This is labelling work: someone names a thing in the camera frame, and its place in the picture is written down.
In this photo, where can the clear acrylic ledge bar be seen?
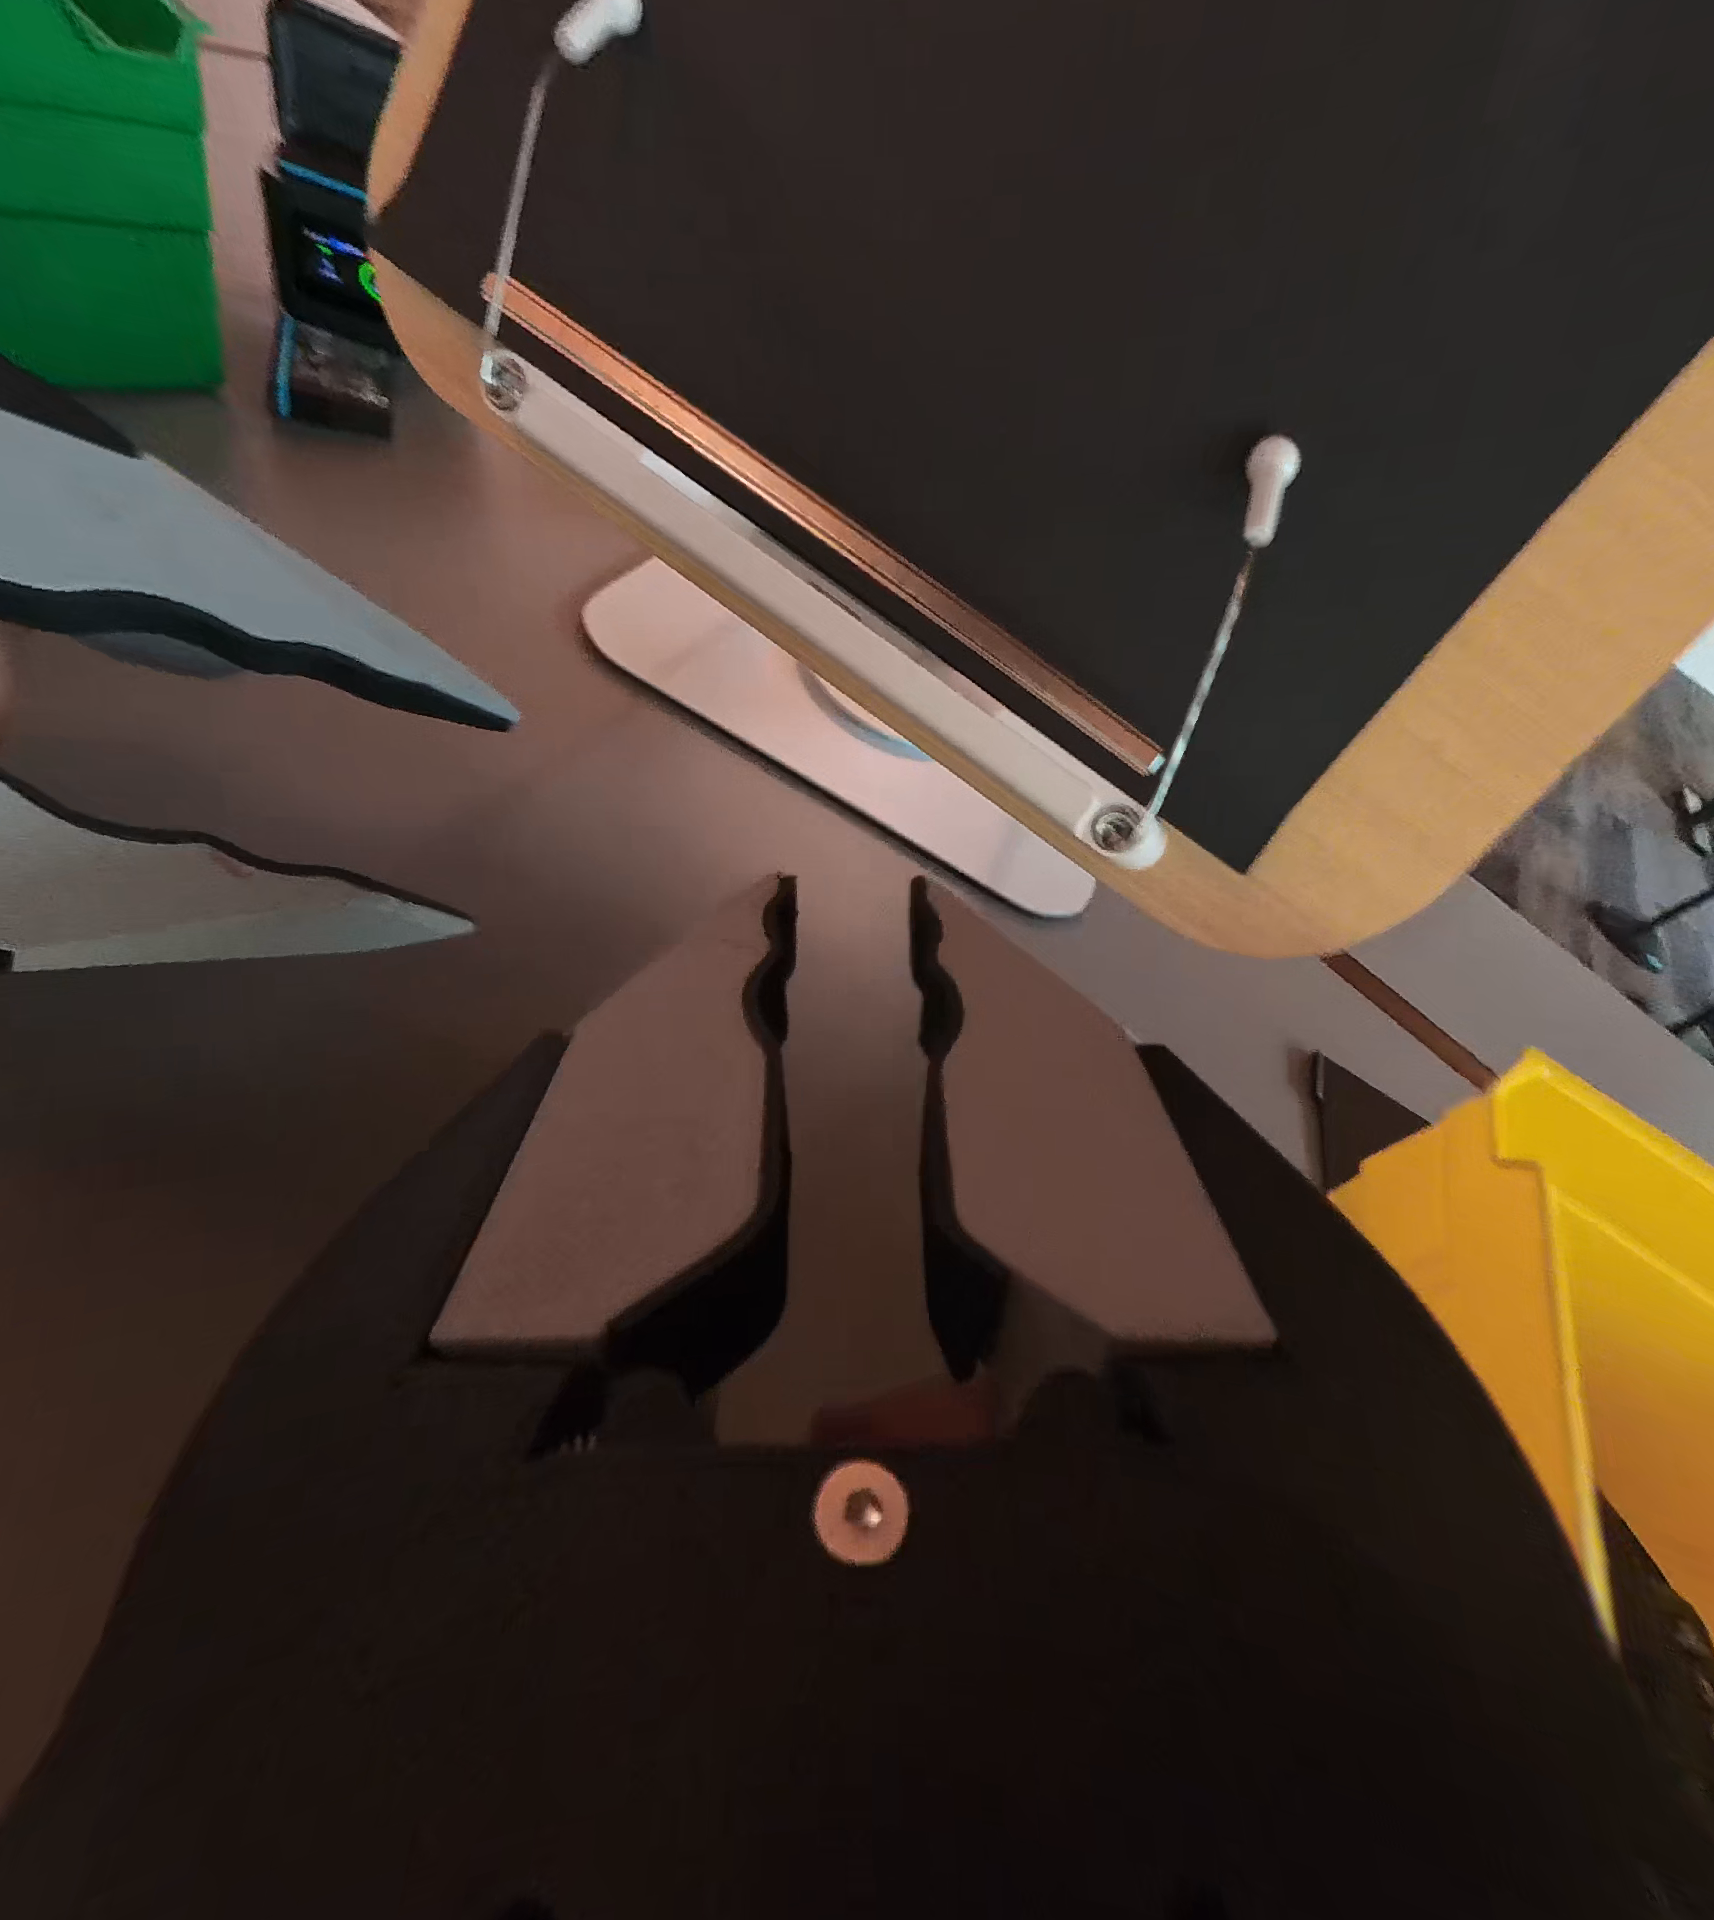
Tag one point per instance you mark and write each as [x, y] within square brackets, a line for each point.
[797, 600]

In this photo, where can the green plastic bin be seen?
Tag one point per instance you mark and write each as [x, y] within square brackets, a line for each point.
[46, 225]

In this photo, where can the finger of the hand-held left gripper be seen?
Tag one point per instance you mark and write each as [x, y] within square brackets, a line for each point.
[122, 540]
[122, 908]

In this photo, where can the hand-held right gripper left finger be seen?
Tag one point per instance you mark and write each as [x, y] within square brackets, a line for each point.
[616, 1154]

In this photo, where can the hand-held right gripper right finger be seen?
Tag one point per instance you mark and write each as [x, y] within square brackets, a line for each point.
[1082, 1184]

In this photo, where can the yellow plastic bin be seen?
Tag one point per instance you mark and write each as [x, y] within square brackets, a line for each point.
[1666, 1351]

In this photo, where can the black device with screen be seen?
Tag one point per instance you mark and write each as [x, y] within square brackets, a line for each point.
[332, 301]

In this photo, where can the metal pin with white cap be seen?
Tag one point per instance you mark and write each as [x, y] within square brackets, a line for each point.
[595, 23]
[1270, 481]

